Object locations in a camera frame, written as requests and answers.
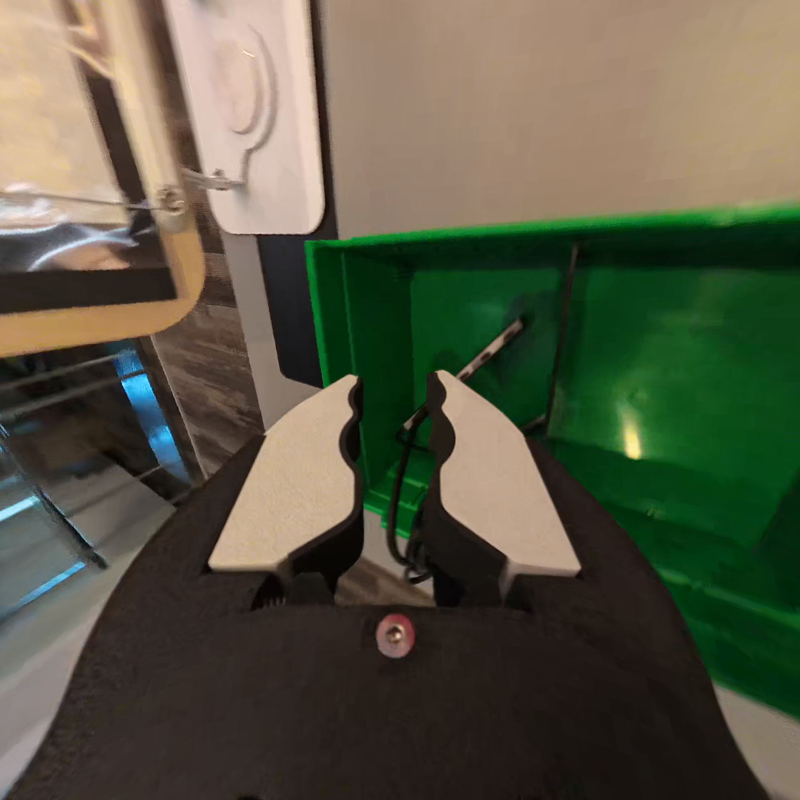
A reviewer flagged grey usb hub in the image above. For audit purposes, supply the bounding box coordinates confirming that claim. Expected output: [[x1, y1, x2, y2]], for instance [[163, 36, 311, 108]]
[[403, 319, 526, 433]]

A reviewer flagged wooden clipboard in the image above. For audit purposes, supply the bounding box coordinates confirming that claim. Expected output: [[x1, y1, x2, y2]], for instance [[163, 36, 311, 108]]
[[0, 0, 207, 358]]

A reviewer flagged dark flat panel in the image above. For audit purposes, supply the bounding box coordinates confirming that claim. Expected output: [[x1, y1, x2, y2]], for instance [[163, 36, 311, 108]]
[[256, 0, 342, 390]]

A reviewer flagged white plastic plate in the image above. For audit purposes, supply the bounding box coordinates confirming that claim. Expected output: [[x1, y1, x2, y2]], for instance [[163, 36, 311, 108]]
[[165, 0, 327, 236]]

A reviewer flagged glass partition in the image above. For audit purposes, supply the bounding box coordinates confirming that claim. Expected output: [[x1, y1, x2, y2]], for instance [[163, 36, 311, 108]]
[[0, 340, 207, 626]]

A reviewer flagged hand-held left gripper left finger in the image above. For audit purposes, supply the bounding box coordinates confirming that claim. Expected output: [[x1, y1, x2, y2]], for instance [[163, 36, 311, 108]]
[[207, 374, 366, 574]]

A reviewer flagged green plastic bin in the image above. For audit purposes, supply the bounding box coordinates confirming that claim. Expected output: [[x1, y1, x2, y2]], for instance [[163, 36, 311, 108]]
[[305, 200, 800, 720]]

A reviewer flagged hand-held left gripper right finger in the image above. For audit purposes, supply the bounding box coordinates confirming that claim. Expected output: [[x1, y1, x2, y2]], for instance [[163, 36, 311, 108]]
[[425, 370, 583, 580]]

